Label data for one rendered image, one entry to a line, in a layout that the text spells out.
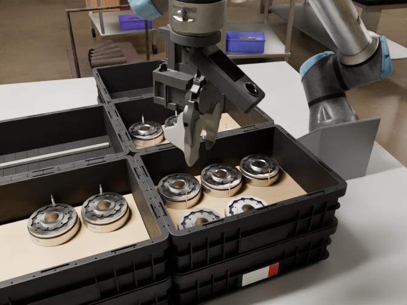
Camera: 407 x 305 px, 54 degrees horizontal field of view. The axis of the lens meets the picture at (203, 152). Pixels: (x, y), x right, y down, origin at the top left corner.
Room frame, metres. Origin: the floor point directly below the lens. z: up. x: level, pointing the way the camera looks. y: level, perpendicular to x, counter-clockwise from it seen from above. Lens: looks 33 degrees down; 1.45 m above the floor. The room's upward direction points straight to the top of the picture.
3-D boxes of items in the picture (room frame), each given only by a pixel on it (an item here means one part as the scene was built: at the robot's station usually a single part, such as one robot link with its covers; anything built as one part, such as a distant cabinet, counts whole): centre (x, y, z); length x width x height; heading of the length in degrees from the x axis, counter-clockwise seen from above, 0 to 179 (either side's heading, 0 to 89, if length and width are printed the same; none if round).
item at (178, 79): (0.56, 0.02, 1.23); 0.09 x 0.08 x 0.12; 60
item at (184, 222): (0.62, 0.00, 0.86); 0.10 x 0.10 x 0.01
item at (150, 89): (1.28, 0.16, 0.87); 0.40 x 0.30 x 0.11; 112
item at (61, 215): (0.64, 0.33, 0.86); 0.05 x 0.05 x 0.01
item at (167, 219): (0.72, -0.07, 0.92); 0.40 x 0.30 x 0.02; 112
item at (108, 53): (3.10, 0.79, 0.42); 1.07 x 0.63 x 0.85; 23
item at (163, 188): (0.75, 0.06, 0.86); 0.10 x 0.10 x 0.01
